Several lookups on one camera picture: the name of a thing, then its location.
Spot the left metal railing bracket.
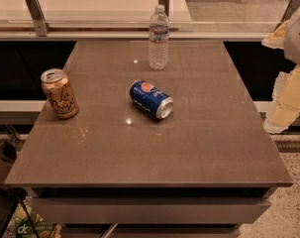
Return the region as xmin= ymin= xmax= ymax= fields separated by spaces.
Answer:
xmin=25 ymin=0 xmax=50 ymax=37

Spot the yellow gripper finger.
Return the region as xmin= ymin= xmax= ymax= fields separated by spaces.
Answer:
xmin=261 ymin=21 xmax=289 ymax=50
xmin=263 ymin=64 xmax=300 ymax=134

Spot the orange lacroix can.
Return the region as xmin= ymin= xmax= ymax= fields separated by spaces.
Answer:
xmin=41 ymin=68 xmax=79 ymax=119

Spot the glass railing panel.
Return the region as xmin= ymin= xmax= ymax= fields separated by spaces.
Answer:
xmin=0 ymin=0 xmax=290 ymax=23

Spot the blue pepsi can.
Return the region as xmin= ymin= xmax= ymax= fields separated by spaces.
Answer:
xmin=130 ymin=80 xmax=173 ymax=119

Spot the clear plastic water bottle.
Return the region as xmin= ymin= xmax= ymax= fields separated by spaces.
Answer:
xmin=149 ymin=5 xmax=169 ymax=70

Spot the middle metal railing bracket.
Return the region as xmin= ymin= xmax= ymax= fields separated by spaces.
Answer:
xmin=157 ymin=0 xmax=171 ymax=18

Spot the green snack bag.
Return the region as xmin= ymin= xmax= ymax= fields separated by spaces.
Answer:
xmin=13 ymin=204 xmax=61 ymax=238

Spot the metal railing bracket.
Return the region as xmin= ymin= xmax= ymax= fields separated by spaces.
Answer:
xmin=25 ymin=0 xmax=50 ymax=37
xmin=157 ymin=0 xmax=171 ymax=18
xmin=280 ymin=0 xmax=300 ymax=23

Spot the right metal railing bracket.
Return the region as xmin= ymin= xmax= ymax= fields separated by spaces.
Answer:
xmin=280 ymin=0 xmax=300 ymax=23

